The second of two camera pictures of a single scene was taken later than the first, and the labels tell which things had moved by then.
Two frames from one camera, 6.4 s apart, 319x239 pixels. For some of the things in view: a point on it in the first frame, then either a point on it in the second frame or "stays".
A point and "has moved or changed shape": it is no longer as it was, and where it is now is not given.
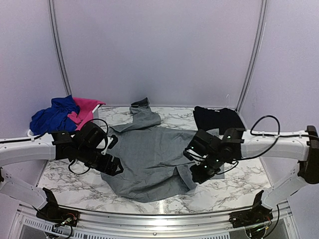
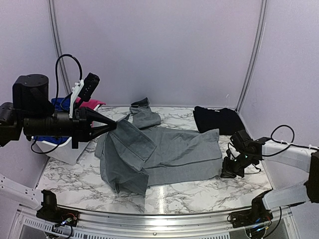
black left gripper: x=104 y=168 → x=81 y=124
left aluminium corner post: x=56 y=36 stays
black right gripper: x=199 y=177 → x=229 y=173
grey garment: x=152 y=157 has moved or changed shape
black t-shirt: x=207 y=119 stays
